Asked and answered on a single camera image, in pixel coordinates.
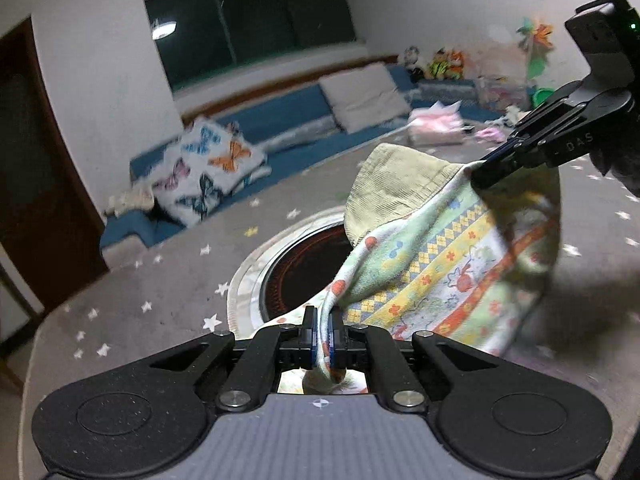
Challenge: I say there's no yellow green plush toy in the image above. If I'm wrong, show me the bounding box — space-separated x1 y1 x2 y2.
425 47 466 81

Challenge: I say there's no green framed window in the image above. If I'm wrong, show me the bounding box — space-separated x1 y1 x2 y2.
137 0 358 93

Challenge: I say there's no dark wooden door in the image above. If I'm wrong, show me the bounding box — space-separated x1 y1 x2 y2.
0 17 108 311

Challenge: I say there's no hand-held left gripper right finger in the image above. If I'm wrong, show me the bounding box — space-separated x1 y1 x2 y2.
327 309 528 413

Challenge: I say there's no grey star print tablecloth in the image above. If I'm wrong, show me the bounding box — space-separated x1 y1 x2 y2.
20 125 640 480

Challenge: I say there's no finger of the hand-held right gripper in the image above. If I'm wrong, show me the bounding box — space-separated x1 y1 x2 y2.
470 151 550 192
480 79 634 166

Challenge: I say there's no pink folded cloth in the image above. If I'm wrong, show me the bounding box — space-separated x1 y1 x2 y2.
407 101 468 146

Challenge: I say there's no beige plain pillow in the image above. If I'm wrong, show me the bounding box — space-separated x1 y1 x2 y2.
318 62 412 134

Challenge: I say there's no colourful patterned children's shirt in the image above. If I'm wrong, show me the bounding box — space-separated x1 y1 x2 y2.
265 142 563 401

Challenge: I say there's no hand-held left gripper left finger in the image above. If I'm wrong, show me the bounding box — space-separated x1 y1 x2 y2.
115 305 319 413

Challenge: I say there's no blue sofa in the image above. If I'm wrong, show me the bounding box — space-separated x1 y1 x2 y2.
99 62 481 261

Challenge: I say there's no butterfly print pillow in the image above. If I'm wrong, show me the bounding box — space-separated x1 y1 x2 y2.
150 116 268 228

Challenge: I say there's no colourful paper pinwheel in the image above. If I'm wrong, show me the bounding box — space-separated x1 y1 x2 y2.
517 17 556 81

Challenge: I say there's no cream crochet cloth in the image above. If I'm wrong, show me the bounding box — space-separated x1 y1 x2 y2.
105 185 156 218

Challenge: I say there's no round built-in table cooktop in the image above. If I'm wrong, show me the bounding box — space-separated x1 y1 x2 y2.
227 207 361 341

